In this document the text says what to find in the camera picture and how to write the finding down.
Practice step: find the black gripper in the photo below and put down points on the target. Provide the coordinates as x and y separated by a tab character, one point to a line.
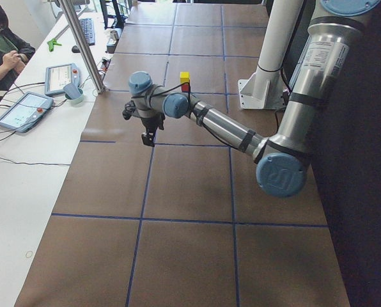
149	123

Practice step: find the red wooden block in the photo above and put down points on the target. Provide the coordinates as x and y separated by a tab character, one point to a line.
185	87

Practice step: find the yellow wooden block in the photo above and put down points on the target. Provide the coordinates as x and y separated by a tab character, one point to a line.
184	77

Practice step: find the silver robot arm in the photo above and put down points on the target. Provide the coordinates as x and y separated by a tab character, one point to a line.
281	160

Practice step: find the far orange black connector box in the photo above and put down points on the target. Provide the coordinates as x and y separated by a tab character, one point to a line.
105	62

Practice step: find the blue cup on tape roll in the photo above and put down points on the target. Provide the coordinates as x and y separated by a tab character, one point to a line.
73	94

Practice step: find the black box under cylinder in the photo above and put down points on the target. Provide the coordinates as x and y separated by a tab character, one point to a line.
111	44

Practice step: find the metal cylinder weight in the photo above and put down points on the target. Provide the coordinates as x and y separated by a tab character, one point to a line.
114	35

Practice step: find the far teach pendant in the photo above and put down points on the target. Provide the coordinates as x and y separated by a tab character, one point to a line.
57	77

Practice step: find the teach pendant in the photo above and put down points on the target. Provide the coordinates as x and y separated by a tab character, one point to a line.
26	112
57	77

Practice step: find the white pillar with base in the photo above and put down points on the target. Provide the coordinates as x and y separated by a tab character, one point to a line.
264	88

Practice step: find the black keyboard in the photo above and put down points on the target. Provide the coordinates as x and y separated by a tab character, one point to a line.
88	29

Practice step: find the near teach pendant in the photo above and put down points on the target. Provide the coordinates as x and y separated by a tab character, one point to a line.
26	112

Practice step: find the green plastic tool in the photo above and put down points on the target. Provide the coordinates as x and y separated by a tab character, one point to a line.
52	43

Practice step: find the seated person in black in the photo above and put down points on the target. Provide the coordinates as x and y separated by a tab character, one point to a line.
15	53

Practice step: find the aluminium frame post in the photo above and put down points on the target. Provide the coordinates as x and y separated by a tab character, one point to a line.
73	21

